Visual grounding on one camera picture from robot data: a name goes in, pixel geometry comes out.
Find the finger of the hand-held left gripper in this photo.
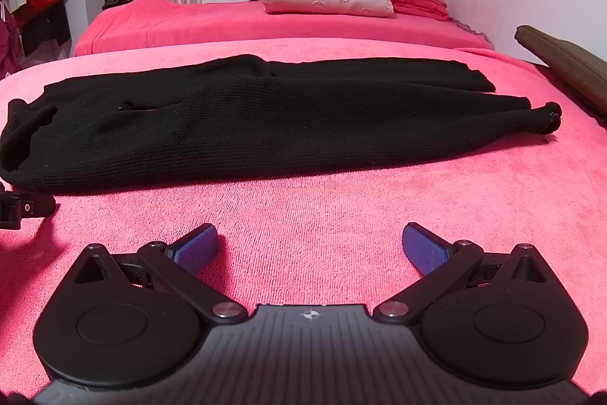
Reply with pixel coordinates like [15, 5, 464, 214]
[0, 181, 58, 230]

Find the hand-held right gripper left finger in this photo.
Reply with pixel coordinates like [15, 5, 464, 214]
[71, 223, 248, 324]

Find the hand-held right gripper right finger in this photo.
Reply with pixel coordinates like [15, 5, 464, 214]
[373, 223, 551, 323]

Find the pink bed blanket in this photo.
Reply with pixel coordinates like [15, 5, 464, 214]
[73, 0, 494, 57]
[0, 37, 607, 396]

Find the maroon hanging garment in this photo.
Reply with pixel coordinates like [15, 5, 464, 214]
[0, 9, 23, 79]

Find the brown cushion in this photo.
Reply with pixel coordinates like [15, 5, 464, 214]
[514, 25, 607, 117]

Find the folded red blanket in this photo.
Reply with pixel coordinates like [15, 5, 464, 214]
[386, 0, 450, 22]

